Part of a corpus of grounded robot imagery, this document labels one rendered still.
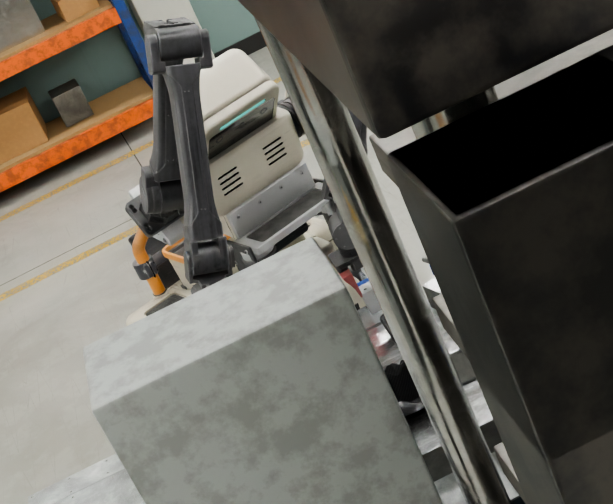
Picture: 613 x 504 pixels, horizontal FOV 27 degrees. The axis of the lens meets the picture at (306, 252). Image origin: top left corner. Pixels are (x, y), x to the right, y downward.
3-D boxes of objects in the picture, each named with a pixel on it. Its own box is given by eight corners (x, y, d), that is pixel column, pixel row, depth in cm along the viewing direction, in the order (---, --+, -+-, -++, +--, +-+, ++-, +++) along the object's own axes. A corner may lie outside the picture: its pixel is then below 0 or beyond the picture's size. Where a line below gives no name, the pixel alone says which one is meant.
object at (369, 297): (354, 289, 259) (344, 268, 257) (376, 278, 260) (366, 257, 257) (372, 316, 248) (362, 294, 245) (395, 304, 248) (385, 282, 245)
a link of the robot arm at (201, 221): (202, 29, 224) (142, 36, 220) (209, 27, 218) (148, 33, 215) (233, 266, 229) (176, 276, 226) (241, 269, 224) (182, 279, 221)
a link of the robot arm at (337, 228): (370, 170, 239) (326, 165, 238) (381, 192, 229) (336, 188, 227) (358, 227, 244) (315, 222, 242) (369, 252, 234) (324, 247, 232)
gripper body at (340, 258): (386, 251, 242) (372, 219, 239) (339, 275, 242) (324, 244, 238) (376, 239, 248) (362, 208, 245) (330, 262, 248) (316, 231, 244)
